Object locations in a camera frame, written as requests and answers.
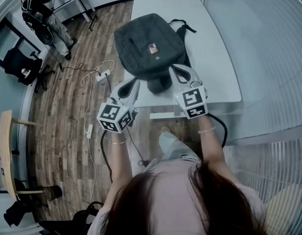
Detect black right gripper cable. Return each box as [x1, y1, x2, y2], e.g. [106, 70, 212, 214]
[206, 113, 229, 148]

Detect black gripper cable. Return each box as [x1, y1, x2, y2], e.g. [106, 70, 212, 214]
[100, 130, 114, 183]
[206, 113, 229, 148]

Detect person's left forearm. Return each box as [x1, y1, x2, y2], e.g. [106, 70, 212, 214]
[104, 130, 134, 205]

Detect black metal stand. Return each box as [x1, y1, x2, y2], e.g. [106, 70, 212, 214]
[30, 0, 97, 31]

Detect person's pale pink shirt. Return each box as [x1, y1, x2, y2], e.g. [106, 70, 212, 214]
[87, 160, 268, 235]

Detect white table leg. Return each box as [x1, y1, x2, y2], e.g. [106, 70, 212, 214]
[149, 105, 187, 120]

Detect black jacket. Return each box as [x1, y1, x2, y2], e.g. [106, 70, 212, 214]
[3, 177, 44, 227]

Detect dark mesh bin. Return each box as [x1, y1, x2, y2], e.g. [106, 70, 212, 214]
[43, 185, 63, 202]

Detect person's light jeans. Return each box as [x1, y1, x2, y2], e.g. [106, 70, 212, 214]
[143, 131, 203, 173]

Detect black bag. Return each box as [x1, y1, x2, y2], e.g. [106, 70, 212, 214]
[38, 201, 105, 235]

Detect dark grey backpack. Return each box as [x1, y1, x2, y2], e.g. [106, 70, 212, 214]
[114, 13, 197, 94]

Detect pale bangle bracelet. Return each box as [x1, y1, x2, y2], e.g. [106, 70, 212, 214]
[197, 126, 217, 134]

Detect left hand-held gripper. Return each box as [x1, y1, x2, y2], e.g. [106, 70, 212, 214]
[96, 78, 141, 134]

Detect thin black floor cable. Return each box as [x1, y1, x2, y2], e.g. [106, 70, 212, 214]
[59, 62, 97, 72]

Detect person's right forearm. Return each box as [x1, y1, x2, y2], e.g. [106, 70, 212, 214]
[197, 115, 230, 171]

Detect black office chair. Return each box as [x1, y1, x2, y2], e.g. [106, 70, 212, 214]
[3, 47, 56, 94]

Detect wooden chair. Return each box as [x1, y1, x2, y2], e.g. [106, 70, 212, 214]
[0, 110, 63, 202]

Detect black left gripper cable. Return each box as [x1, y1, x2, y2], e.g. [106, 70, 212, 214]
[100, 130, 114, 183]

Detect coiled white cord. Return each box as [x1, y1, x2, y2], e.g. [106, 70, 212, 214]
[80, 59, 116, 87]

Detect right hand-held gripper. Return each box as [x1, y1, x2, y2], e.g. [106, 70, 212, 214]
[167, 64, 209, 119]

